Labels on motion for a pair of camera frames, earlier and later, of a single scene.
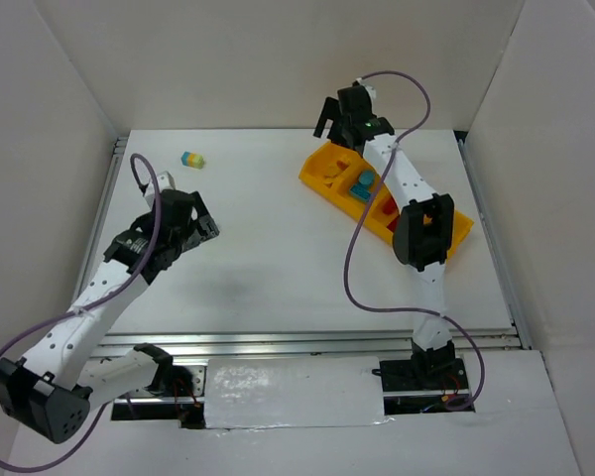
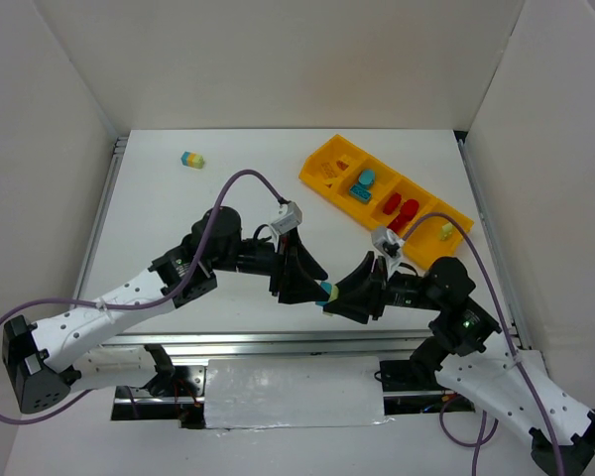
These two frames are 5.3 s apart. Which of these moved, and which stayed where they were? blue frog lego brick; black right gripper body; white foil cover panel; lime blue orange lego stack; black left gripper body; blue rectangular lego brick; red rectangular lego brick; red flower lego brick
Moved: black left gripper body; red flower lego brick; black right gripper body; red rectangular lego brick
Stayed: lime blue orange lego stack; white foil cover panel; blue rectangular lego brick; blue frog lego brick
